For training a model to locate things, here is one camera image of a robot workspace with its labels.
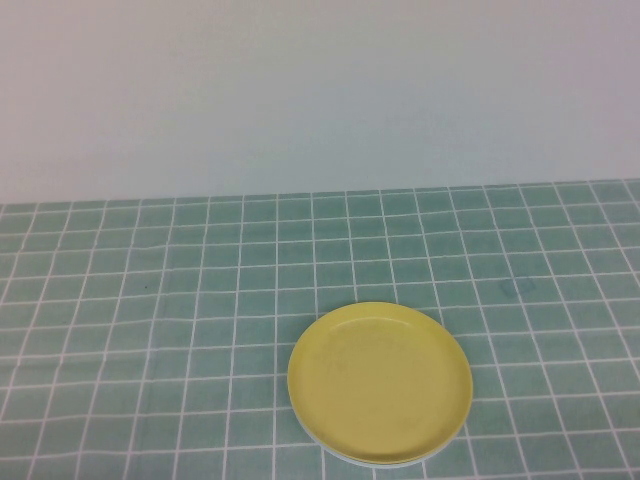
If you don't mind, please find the yellow plastic plate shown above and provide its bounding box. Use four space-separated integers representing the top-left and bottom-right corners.
287 301 475 465

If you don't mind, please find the green checked tablecloth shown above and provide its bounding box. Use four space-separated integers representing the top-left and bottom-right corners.
0 178 640 480

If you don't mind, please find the white plastic plate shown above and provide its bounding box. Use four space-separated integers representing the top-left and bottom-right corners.
295 417 451 470

